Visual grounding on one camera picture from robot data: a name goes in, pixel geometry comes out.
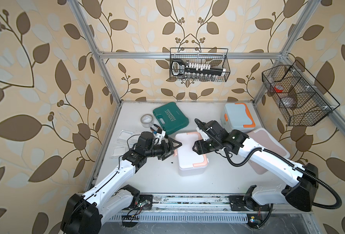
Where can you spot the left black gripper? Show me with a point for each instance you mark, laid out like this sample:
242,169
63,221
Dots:
164,149

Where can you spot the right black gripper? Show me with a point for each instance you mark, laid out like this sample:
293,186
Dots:
200,147

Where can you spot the white box pink trim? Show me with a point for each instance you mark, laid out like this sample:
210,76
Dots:
190,163

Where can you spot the blue box orange trim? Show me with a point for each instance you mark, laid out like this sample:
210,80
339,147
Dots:
236,116

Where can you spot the pink first aid box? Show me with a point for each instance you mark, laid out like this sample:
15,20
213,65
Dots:
264,138

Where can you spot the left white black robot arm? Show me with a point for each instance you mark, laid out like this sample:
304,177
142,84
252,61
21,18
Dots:
86,213

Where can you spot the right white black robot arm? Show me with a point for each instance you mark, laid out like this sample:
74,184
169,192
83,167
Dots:
300,186

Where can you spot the orange black pliers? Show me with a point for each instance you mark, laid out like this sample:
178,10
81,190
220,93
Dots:
156,127

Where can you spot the green plastic tool case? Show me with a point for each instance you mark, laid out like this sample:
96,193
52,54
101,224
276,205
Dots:
171,118

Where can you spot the red tape roll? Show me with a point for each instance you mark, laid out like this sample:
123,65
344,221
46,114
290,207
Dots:
278,89

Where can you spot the grey duct tape roll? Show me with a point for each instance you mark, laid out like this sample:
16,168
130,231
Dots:
147,120

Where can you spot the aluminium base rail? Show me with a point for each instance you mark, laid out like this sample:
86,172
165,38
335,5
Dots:
190,203

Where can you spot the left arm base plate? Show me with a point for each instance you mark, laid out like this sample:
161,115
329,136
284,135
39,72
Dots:
143,201

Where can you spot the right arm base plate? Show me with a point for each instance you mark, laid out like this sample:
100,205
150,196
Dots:
246,202

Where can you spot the back wire basket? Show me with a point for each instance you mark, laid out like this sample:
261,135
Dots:
217,57

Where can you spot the wire basket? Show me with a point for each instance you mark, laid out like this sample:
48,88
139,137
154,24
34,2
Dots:
217,57
306,99

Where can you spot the black socket set rail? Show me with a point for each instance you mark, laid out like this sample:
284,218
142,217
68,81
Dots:
178,68

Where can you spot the right wire basket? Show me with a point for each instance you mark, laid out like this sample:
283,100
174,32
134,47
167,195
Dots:
306,99

